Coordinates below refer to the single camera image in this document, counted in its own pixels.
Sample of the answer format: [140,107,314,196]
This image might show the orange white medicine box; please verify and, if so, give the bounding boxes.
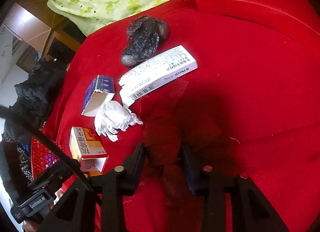
[69,126,109,176]

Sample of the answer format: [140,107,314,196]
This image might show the white tissue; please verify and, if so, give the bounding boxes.
[94,101,143,142]

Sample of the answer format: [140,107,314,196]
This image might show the blue medicine box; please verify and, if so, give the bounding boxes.
[81,75,115,117]

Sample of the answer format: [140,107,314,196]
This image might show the long white medicine box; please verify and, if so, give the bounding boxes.
[119,45,198,108]

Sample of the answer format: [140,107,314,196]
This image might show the black plastic bag trash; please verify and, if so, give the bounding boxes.
[120,16,169,68]

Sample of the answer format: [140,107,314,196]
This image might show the person's left hand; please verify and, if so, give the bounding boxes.
[22,203,54,232]

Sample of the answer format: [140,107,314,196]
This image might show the red plastic mesh basket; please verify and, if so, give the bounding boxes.
[30,137,59,179]

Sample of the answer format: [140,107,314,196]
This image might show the black white floral garment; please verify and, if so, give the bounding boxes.
[0,131,34,197]

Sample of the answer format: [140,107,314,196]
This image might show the black puffer jacket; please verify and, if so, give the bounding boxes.
[9,59,67,129]

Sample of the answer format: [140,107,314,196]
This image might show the red fleece blanket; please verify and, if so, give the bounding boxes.
[101,0,319,231]

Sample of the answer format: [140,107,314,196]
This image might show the wooden headboard cabinet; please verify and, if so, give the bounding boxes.
[4,0,86,64]

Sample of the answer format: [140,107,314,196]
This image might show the red Nilrich shopping bag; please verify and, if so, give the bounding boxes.
[195,0,319,55]

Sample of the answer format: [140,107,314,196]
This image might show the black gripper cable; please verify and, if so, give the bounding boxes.
[0,105,101,202]

